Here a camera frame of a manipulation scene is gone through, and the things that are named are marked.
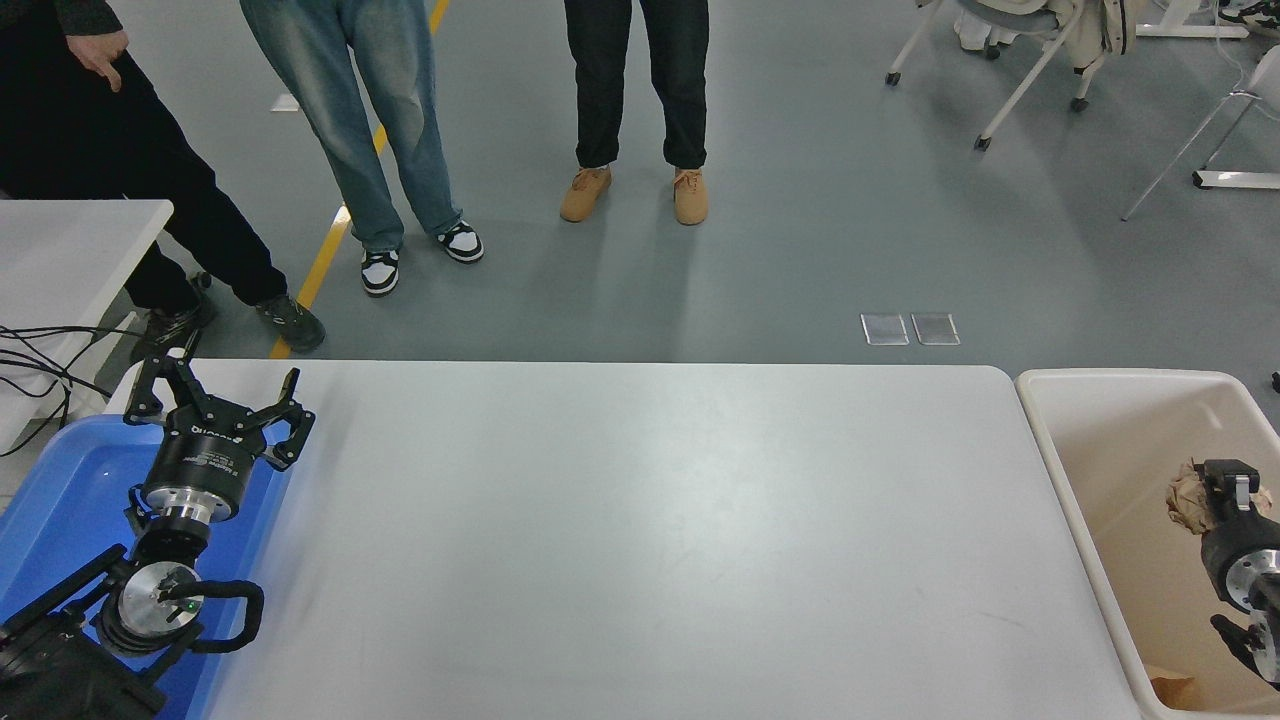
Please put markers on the large pale bin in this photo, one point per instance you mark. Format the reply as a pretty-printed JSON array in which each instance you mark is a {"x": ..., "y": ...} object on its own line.
[{"x": 1100, "y": 450}]

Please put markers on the clear floor plate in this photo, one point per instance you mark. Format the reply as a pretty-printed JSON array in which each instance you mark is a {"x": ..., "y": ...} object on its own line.
[
  {"x": 935, "y": 328},
  {"x": 885, "y": 329}
]

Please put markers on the white floor sheet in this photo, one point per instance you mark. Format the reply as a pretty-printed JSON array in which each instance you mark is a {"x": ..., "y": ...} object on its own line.
[{"x": 284, "y": 102}]

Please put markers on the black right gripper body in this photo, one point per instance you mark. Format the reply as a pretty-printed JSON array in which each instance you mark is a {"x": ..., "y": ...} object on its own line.
[{"x": 1235, "y": 545}]

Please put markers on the white desk foot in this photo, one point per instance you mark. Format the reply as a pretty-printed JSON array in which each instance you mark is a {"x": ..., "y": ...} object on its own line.
[
  {"x": 1190, "y": 30},
  {"x": 1240, "y": 180}
]

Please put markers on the person's hand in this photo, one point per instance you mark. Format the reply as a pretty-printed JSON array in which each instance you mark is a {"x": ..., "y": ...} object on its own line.
[{"x": 100, "y": 55}]

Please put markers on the person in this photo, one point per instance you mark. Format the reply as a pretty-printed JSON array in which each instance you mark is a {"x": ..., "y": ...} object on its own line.
[
  {"x": 972, "y": 32},
  {"x": 620, "y": 80},
  {"x": 60, "y": 130},
  {"x": 390, "y": 100},
  {"x": 1250, "y": 15}
]

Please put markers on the blue plastic tray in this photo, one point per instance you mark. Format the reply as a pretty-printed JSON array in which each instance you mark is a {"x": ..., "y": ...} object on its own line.
[{"x": 60, "y": 500}]

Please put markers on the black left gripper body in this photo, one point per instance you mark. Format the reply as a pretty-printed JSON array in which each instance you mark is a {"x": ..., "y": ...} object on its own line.
[{"x": 197, "y": 460}]

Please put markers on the white thin-legged chair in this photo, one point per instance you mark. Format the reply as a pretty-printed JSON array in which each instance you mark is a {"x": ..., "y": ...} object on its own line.
[{"x": 1265, "y": 75}]

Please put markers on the white side table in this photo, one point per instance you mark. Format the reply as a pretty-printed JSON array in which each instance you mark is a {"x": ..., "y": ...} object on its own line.
[{"x": 60, "y": 260}]

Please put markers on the pale cloth on chair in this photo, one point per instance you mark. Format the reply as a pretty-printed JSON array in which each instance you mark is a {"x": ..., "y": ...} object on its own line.
[{"x": 1100, "y": 30}]

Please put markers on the white chair with casters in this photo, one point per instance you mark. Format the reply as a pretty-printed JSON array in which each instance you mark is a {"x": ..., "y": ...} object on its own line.
[{"x": 1010, "y": 75}]

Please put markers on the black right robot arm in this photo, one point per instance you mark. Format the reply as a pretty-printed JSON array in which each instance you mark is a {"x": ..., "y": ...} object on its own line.
[{"x": 1265, "y": 620}]

